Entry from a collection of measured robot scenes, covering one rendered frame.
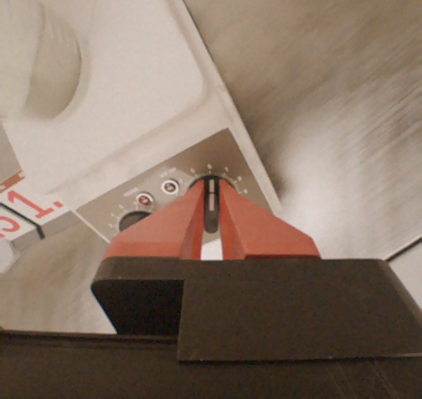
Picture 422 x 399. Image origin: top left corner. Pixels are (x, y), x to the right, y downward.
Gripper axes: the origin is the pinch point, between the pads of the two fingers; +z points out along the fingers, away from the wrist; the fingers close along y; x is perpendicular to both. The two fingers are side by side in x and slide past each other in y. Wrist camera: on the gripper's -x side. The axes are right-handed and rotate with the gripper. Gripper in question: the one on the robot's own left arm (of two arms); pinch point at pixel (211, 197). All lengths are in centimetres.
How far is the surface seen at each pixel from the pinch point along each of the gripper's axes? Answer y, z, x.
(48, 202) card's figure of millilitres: 16.2, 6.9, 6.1
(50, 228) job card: 17.5, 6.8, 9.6
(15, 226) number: 21.7, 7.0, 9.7
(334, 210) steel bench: -9.5, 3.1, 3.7
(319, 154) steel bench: -8.2, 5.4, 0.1
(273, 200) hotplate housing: -4.2, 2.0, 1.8
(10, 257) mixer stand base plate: 23.4, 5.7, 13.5
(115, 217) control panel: 6.6, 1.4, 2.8
